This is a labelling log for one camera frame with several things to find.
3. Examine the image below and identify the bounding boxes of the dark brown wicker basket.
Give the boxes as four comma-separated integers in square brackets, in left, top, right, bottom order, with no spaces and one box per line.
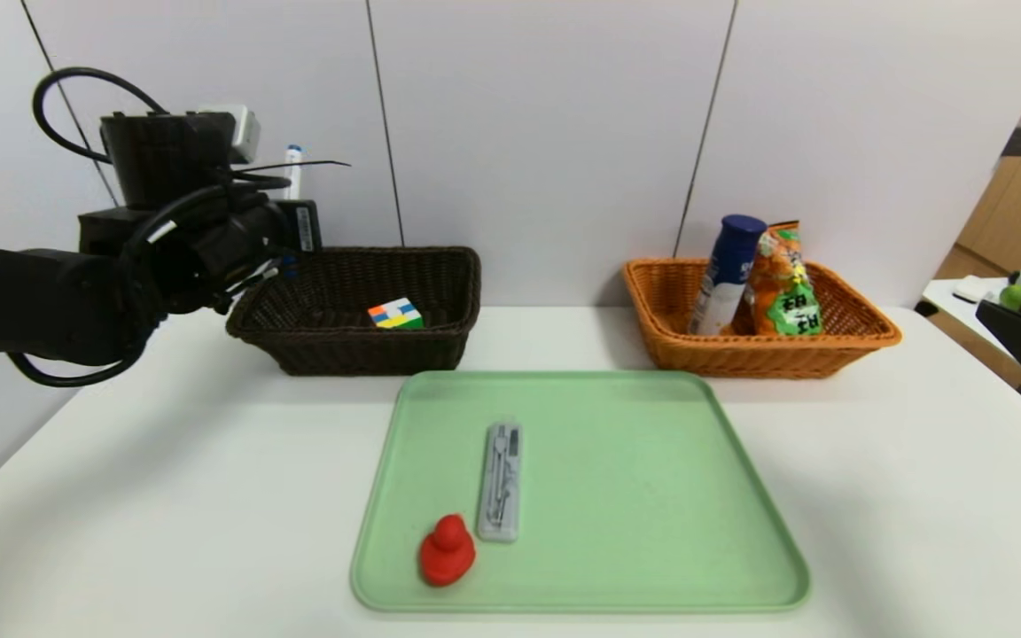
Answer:
[227,246,483,377]

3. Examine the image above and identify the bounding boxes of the blue capped white bottle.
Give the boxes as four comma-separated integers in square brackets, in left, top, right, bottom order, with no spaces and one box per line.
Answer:
[688,214,768,336]

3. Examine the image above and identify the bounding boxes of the orange wicker basket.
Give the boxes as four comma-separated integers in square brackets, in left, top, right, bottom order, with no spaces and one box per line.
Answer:
[623,257,901,380]

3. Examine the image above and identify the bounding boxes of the orange green snack bag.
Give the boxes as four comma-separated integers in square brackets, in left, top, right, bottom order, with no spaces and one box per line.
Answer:
[745,220,824,338]

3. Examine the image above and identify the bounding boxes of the grey clear compass case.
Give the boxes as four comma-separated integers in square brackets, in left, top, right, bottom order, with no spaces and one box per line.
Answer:
[476,424,523,542]

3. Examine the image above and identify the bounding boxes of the red rubber duck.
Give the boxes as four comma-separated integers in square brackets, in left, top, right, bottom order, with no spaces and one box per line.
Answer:
[419,512,478,587]

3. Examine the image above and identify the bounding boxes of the light green plastic tray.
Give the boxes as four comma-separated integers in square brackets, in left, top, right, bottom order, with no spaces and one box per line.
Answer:
[350,370,813,614]

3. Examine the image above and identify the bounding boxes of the multicolour puzzle cube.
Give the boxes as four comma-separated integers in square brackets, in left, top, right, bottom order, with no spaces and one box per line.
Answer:
[367,298,425,331]

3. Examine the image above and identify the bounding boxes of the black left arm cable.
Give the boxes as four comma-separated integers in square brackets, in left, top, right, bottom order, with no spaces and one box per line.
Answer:
[7,67,173,389]

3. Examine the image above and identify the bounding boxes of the white side table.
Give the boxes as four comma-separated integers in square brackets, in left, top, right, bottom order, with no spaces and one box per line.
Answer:
[921,279,1021,391]

